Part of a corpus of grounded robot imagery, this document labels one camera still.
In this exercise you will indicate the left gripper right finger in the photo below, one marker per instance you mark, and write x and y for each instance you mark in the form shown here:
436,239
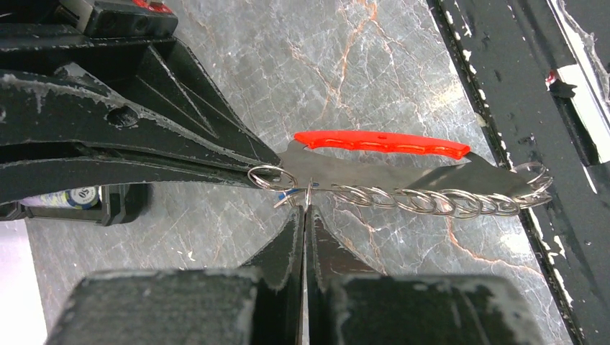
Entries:
351,303

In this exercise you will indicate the black poker chip case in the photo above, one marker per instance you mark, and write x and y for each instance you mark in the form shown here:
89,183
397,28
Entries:
103,205

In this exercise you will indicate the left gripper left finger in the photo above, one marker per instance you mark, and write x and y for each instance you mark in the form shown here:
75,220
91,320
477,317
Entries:
258,302

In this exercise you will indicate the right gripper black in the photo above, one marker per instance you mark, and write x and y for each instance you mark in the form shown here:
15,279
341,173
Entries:
111,74

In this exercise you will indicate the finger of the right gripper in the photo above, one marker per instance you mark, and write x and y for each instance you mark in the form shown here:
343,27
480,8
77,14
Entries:
27,178

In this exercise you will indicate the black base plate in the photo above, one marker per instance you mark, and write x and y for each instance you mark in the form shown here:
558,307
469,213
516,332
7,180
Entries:
514,62

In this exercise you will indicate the red handled keyring tool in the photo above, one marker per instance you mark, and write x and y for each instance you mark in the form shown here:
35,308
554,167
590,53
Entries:
470,188

